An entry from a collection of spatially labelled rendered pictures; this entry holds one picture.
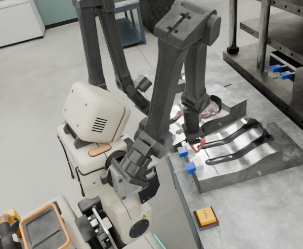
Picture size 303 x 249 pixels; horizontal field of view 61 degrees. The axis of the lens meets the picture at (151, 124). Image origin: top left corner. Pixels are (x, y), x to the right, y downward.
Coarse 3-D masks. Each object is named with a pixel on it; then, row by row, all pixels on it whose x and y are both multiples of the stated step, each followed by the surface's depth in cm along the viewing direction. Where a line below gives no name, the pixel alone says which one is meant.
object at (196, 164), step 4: (192, 160) 115; (196, 160) 114; (200, 160) 114; (184, 164) 116; (188, 164) 115; (192, 164) 115; (196, 164) 113; (200, 164) 112; (184, 168) 115; (188, 168) 113; (192, 168) 113; (196, 168) 113; (200, 168) 113; (176, 172) 114; (188, 172) 114; (192, 172) 114
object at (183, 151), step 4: (188, 144) 123; (180, 148) 124; (184, 148) 123; (188, 148) 121; (176, 152) 123; (180, 152) 122; (184, 152) 121; (188, 152) 121; (192, 152) 122; (168, 156) 123; (180, 156) 122; (184, 156) 123
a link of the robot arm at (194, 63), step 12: (216, 24) 55; (204, 36) 58; (216, 36) 59; (192, 48) 63; (204, 48) 66; (192, 60) 67; (204, 60) 71; (192, 72) 72; (204, 72) 76; (192, 84) 78; (204, 84) 83; (192, 96) 84; (204, 96) 88
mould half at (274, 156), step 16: (256, 128) 121; (272, 128) 130; (224, 144) 124; (240, 144) 119; (272, 144) 112; (288, 144) 120; (240, 160) 114; (256, 160) 110; (272, 160) 111; (288, 160) 113; (192, 176) 122; (208, 176) 110; (224, 176) 110; (240, 176) 113; (256, 176) 115
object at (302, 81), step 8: (272, 56) 172; (280, 56) 166; (272, 64) 174; (280, 64) 166; (288, 64) 158; (296, 64) 155; (272, 72) 177; (280, 72) 168; (288, 72) 160; (296, 72) 154; (280, 80) 170; (288, 80) 162; (296, 80) 157; (288, 88) 164; (296, 88) 161
